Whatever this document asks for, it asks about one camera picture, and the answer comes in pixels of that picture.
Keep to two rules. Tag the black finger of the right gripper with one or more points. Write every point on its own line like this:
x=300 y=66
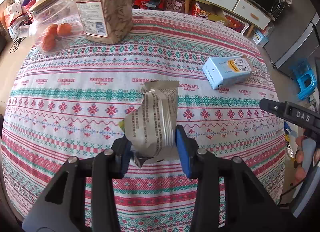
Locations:
x=273 y=107

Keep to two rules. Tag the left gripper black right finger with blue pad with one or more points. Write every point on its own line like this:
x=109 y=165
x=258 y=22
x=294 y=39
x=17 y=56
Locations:
x=229 y=196

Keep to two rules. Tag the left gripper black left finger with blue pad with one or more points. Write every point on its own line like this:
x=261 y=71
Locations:
x=80 y=196

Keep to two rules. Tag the beige printed snack wrapper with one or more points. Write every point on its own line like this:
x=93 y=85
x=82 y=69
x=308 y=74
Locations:
x=151 y=127

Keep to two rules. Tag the person's right hand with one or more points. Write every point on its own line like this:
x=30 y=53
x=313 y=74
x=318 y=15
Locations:
x=300 y=172

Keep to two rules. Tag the blue plastic stool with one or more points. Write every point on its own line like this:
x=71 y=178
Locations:
x=306 y=80

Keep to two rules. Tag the grey refrigerator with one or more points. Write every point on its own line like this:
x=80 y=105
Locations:
x=293 y=42

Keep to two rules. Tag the blue white cardboard box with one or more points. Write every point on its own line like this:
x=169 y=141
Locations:
x=258 y=38

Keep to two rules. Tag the light blue carton box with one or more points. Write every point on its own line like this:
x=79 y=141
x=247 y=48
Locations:
x=227 y=71

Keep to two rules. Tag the patterned striped tablecloth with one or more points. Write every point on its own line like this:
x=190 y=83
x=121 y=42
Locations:
x=171 y=69

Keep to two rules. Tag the glass jar with oranges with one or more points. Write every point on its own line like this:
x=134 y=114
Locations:
x=56 y=25

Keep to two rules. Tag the plastic jar of seeds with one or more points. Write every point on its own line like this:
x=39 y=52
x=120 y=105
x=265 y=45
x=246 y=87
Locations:
x=105 y=21

